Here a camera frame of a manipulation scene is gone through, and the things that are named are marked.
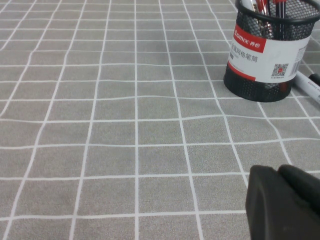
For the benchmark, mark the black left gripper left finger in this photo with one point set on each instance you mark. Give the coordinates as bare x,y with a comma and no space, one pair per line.
275,212

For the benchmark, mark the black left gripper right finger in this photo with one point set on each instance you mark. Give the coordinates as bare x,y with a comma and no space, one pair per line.
302,182

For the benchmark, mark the black mesh pen holder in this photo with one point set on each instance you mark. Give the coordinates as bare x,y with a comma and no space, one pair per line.
262,57

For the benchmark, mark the red retractable pen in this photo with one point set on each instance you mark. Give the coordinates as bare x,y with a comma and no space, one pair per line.
261,3

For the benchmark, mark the silver paint marker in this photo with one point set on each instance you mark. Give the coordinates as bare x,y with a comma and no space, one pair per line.
303,83

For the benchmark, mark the grey white-grid tablecloth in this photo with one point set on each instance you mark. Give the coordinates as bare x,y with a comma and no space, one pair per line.
125,125

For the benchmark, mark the red-capped black marker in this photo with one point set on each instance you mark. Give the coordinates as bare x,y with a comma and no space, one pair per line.
278,5

